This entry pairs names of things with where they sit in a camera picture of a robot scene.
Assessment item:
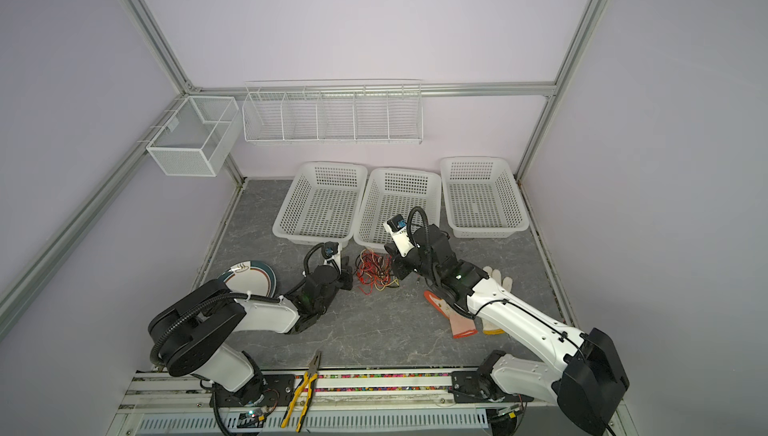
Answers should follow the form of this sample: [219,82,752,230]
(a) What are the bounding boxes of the yellow cable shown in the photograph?
[362,255,402,290]

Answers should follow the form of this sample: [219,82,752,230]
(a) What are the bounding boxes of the thick red cable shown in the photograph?
[355,249,391,297]

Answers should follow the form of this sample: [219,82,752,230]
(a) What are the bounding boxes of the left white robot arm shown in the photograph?
[148,262,353,406]

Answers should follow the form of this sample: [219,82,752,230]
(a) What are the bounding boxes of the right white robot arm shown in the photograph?
[383,216,630,435]

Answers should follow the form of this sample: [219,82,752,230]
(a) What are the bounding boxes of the green rimmed white plate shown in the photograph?
[218,260,277,297]

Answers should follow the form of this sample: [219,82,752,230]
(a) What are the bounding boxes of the orange coated work glove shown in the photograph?
[423,290,477,339]

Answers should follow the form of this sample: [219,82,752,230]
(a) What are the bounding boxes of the middle white plastic basket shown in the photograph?
[353,168,442,253]

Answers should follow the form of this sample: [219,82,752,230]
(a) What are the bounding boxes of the white plastic basket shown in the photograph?
[272,162,368,247]
[353,168,442,253]
[440,157,530,239]

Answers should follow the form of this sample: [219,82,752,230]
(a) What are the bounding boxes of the white yellow-cuffed work glove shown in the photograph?
[481,266,513,335]

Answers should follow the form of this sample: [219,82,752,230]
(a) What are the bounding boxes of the right white plastic basket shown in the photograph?
[440,157,530,239]

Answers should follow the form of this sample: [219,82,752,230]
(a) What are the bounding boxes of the left white plastic basket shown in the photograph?
[272,162,368,247]

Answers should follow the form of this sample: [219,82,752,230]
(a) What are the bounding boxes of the white mesh box basket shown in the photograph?
[147,96,243,177]

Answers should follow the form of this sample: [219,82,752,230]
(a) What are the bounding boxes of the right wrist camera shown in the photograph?
[383,214,414,257]

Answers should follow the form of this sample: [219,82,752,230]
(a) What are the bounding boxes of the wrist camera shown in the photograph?
[321,241,341,271]
[383,214,414,257]

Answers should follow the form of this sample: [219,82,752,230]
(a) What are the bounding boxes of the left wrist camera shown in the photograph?
[321,241,341,271]

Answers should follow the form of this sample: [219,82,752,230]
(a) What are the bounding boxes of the yellow handled pliers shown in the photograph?
[280,349,322,432]

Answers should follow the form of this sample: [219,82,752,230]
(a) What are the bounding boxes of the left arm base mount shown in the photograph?
[210,373,296,409]

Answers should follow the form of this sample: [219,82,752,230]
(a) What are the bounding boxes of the aluminium front rail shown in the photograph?
[116,365,625,416]

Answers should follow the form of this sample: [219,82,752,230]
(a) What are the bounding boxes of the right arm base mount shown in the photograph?
[448,370,533,404]

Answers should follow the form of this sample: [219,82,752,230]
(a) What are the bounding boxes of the long white wire shelf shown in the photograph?
[241,79,424,144]

